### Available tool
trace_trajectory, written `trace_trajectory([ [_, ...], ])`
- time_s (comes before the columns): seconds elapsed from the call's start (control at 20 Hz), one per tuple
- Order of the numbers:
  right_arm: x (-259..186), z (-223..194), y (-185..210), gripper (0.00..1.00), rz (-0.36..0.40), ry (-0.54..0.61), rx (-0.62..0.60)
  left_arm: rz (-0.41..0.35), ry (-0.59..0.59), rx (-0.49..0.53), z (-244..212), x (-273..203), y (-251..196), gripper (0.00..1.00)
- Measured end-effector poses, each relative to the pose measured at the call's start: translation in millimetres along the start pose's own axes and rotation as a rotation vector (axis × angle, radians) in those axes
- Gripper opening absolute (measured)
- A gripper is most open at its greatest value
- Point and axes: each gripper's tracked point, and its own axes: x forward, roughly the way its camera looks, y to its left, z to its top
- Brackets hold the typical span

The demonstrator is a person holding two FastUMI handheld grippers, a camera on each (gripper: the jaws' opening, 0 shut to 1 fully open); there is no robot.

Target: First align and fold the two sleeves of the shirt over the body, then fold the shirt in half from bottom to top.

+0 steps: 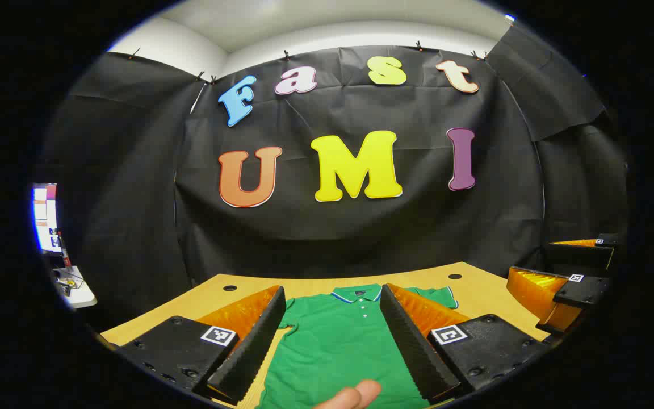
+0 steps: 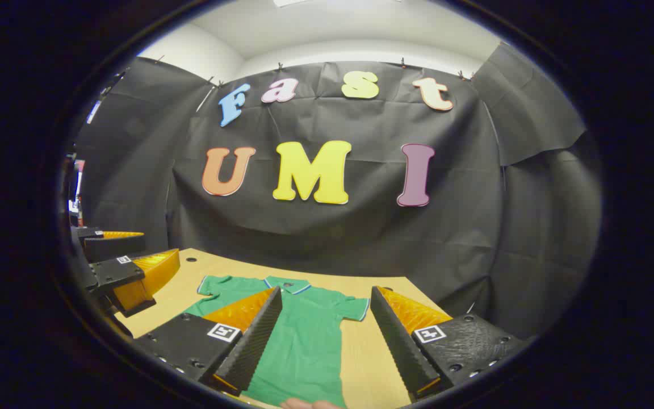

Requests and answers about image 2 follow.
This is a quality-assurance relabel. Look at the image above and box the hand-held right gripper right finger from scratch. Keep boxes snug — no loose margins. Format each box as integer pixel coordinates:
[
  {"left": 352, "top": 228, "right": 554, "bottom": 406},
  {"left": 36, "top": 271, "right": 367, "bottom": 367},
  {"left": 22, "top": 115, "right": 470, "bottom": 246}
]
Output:
[{"left": 370, "top": 286, "right": 526, "bottom": 401}]

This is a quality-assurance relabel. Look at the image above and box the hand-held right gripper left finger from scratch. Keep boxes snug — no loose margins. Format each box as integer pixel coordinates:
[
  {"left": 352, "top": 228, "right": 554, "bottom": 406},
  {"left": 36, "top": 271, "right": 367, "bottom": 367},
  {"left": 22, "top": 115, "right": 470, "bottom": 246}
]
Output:
[{"left": 134, "top": 286, "right": 283, "bottom": 397}]

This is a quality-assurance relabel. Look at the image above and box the green T-shirt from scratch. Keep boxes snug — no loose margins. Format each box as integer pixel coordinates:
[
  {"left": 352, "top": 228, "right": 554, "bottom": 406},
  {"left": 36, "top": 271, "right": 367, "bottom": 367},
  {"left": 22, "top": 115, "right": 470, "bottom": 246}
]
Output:
[{"left": 182, "top": 275, "right": 370, "bottom": 408}]

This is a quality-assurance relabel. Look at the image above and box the computer monitor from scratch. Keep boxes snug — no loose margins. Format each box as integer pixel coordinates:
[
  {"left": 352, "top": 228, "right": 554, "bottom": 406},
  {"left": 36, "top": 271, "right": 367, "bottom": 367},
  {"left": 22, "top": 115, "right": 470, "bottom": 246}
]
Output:
[{"left": 69, "top": 160, "right": 86, "bottom": 214}]

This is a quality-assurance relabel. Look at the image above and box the black backdrop cloth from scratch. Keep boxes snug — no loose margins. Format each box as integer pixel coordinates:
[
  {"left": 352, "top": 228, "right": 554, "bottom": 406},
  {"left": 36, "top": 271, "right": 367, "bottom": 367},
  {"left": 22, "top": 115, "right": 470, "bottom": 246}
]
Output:
[{"left": 72, "top": 43, "right": 603, "bottom": 341}]

